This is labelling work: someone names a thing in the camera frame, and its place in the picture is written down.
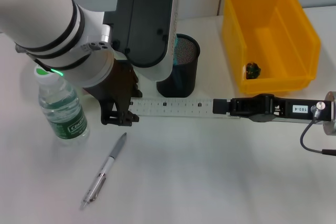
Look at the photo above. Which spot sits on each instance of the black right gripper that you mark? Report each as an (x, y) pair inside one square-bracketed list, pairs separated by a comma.
[(283, 110)]

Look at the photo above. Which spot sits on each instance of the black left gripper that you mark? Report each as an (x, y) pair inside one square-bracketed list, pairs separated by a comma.
[(118, 85)]

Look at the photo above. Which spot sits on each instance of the grey pen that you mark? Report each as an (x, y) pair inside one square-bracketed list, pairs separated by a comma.
[(113, 155)]

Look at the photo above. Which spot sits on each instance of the transparent plastic ruler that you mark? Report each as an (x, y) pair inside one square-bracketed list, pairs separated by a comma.
[(178, 107)]

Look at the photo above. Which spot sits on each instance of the green plastic wrapper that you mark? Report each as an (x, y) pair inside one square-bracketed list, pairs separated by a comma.
[(253, 71)]

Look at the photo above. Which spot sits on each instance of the clear water bottle green label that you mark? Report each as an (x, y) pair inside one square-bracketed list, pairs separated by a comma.
[(63, 108)]

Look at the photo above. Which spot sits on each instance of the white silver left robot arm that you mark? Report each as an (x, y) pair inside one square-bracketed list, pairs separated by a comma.
[(39, 11)]

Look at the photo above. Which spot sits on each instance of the black mesh pen cup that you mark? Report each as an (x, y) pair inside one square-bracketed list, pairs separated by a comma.
[(186, 77)]

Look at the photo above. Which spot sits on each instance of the yellow plastic storage bin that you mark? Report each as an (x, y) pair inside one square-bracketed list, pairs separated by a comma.
[(262, 11)]

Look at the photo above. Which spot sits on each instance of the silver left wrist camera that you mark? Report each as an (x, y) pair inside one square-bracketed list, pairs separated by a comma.
[(147, 19)]

